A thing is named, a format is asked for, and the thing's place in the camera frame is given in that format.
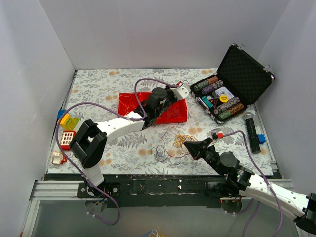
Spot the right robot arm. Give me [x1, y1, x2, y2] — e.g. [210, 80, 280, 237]
[184, 138, 316, 234]

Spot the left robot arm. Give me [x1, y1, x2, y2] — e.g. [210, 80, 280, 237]
[70, 87, 178, 198]

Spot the red plastic bin right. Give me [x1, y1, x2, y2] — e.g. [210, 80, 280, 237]
[155, 99, 188, 125]

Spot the red plastic bin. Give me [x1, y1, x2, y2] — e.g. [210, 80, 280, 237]
[137, 91, 152, 102]
[118, 93, 137, 115]
[155, 99, 188, 125]

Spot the blue toy block right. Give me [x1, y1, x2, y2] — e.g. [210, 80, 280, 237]
[257, 134, 266, 144]

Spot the black microphone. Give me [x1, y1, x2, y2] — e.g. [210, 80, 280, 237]
[243, 112, 261, 154]

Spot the red plastic bin middle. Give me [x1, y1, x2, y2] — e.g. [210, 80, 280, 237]
[137, 91, 152, 102]

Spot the black poker chip case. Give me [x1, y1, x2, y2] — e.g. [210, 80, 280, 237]
[190, 44, 275, 124]

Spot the red plastic bin left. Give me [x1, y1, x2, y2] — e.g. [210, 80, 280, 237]
[118, 93, 137, 115]

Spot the green toy brick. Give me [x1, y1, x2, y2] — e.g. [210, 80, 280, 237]
[65, 117, 79, 131]

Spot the red white window brick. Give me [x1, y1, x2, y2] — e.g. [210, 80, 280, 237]
[60, 131, 76, 151]

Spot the yellow toy brick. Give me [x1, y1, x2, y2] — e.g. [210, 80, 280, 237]
[60, 114, 72, 131]

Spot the red white toy figure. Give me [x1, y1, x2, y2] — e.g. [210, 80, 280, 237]
[51, 152, 67, 165]

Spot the blue toy brick left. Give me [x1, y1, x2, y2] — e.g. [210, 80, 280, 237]
[57, 109, 66, 120]

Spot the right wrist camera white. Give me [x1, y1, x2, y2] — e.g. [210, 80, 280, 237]
[211, 128, 224, 142]

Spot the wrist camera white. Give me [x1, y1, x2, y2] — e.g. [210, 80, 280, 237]
[211, 128, 224, 142]
[170, 82, 190, 101]

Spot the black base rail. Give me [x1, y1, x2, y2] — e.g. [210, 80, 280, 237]
[76, 174, 247, 209]

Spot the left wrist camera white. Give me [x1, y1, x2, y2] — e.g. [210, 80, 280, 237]
[170, 82, 190, 101]

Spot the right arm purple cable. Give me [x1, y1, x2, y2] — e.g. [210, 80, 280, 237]
[222, 130, 284, 237]

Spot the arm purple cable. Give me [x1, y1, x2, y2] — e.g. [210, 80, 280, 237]
[55, 78, 178, 225]
[222, 130, 284, 237]

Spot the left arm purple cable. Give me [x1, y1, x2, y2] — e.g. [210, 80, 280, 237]
[55, 78, 178, 225]

